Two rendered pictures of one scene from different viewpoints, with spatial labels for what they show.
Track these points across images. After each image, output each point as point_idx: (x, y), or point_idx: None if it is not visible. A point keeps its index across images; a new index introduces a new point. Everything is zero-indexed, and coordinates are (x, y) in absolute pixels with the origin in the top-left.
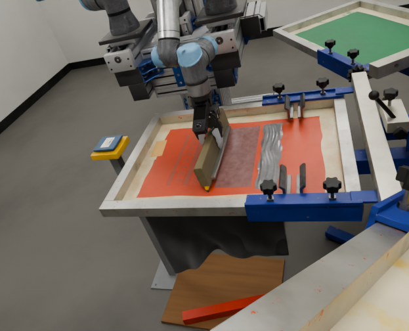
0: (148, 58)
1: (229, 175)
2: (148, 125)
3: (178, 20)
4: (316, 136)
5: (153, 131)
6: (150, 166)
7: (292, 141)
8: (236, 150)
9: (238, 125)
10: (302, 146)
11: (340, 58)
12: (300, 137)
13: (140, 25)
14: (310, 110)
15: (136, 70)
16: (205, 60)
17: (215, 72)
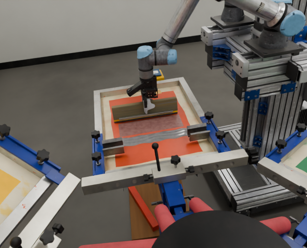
0: (225, 45)
1: (129, 126)
2: (168, 79)
3: (175, 31)
4: (174, 154)
5: (164, 83)
6: (135, 95)
7: (167, 144)
8: (154, 123)
9: (183, 116)
10: (162, 149)
11: (290, 143)
12: (172, 146)
13: (240, 21)
14: (210, 145)
15: (211, 47)
16: (150, 61)
17: (235, 82)
